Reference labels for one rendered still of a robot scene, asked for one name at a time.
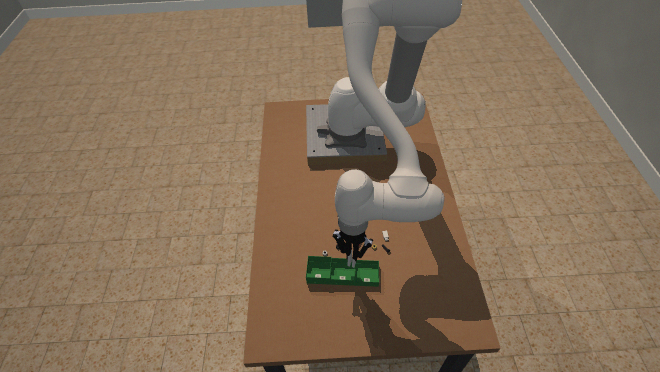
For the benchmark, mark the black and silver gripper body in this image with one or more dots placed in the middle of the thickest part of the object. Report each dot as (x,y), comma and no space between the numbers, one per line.
(354,238)

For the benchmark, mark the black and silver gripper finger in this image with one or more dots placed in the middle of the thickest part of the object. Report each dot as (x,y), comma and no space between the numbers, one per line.
(356,253)
(345,247)

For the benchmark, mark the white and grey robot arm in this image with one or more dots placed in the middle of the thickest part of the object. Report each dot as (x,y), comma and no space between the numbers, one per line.
(356,102)

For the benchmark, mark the green three-compartment bin rack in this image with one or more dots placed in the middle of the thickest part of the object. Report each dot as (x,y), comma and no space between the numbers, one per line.
(319,271)

